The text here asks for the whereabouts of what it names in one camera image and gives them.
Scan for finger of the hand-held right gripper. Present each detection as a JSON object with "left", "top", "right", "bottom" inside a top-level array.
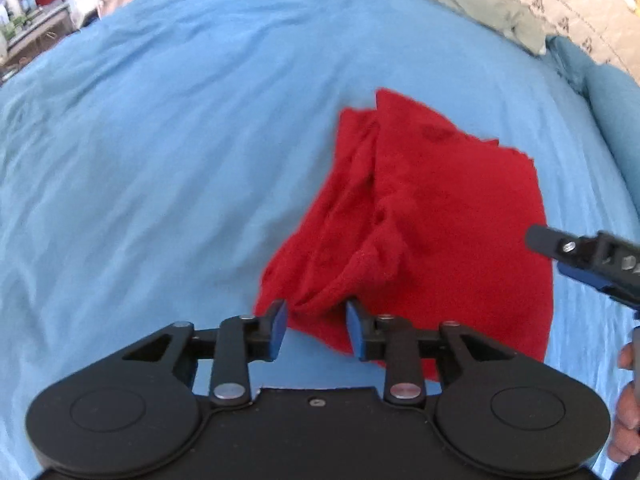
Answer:
[{"left": 525, "top": 224, "right": 640, "bottom": 306}]

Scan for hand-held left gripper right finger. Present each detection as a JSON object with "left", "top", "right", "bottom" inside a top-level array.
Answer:
[{"left": 345, "top": 298, "right": 518, "bottom": 403}]

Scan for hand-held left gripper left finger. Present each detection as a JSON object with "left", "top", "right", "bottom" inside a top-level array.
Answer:
[{"left": 121, "top": 299, "right": 289, "bottom": 407}]

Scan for red knit sweater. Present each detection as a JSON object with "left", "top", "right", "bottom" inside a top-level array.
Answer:
[{"left": 254, "top": 88, "right": 555, "bottom": 363}]

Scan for person's right hand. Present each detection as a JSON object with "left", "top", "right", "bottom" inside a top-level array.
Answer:
[{"left": 607, "top": 342, "right": 640, "bottom": 464}]

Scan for rolled blue duvet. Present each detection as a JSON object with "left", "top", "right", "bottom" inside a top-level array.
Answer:
[{"left": 545, "top": 35, "right": 640, "bottom": 206}]

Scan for blue bed sheet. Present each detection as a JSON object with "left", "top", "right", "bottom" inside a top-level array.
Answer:
[{"left": 0, "top": 0, "right": 640, "bottom": 480}]

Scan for white shelf unit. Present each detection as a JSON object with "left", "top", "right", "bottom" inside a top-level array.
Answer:
[{"left": 0, "top": 0, "right": 81, "bottom": 83}]

